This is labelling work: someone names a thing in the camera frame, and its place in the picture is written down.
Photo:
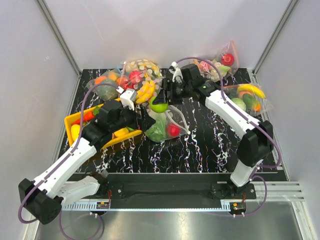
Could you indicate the yellow fake pear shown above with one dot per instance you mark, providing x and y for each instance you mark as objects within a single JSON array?
[{"x": 121, "y": 132}]

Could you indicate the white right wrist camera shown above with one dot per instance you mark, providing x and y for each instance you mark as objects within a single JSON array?
[{"x": 176, "y": 72}]

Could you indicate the fake yellow banana bunch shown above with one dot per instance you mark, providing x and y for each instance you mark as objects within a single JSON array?
[{"x": 146, "y": 92}]

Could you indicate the far right dotted bag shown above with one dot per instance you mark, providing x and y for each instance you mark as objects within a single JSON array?
[{"x": 209, "y": 72}]

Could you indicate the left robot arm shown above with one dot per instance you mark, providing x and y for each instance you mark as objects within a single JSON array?
[{"x": 45, "y": 195}]

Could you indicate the clear zip top bag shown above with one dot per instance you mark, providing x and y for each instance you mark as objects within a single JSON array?
[{"x": 175, "y": 116}]

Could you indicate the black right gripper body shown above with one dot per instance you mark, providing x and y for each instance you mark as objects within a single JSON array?
[{"x": 178, "y": 91}]

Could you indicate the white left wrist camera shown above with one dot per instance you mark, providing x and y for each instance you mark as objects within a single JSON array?
[{"x": 127, "y": 97}]

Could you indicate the green fake lettuce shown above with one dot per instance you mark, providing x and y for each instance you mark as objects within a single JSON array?
[{"x": 157, "y": 132}]

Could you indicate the yellow plastic tray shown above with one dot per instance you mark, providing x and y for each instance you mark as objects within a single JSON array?
[{"x": 74, "y": 119}]

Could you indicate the clear bag with melon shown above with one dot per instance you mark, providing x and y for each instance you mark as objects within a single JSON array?
[{"x": 107, "y": 85}]

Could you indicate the right bag with banana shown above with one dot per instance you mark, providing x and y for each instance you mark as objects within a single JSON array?
[{"x": 249, "y": 97}]

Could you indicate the yellow fake mango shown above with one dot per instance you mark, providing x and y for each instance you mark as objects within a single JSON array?
[{"x": 75, "y": 130}]

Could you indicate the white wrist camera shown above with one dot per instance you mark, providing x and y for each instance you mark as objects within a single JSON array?
[
  {"x": 127, "y": 97},
  {"x": 176, "y": 72}
]

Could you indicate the green fake apple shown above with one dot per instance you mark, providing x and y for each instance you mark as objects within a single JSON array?
[{"x": 157, "y": 108}]

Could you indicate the clear bag with red fruit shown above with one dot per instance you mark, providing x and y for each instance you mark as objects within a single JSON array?
[{"x": 228, "y": 56}]

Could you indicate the polka dot zip bag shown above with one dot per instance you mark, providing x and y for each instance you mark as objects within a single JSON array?
[{"x": 136, "y": 73}]

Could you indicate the orange fake carrot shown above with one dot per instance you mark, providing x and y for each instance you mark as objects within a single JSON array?
[{"x": 88, "y": 116}]

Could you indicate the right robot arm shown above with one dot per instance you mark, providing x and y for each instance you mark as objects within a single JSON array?
[{"x": 256, "y": 136}]

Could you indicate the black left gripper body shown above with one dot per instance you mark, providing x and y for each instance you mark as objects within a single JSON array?
[{"x": 128, "y": 118}]

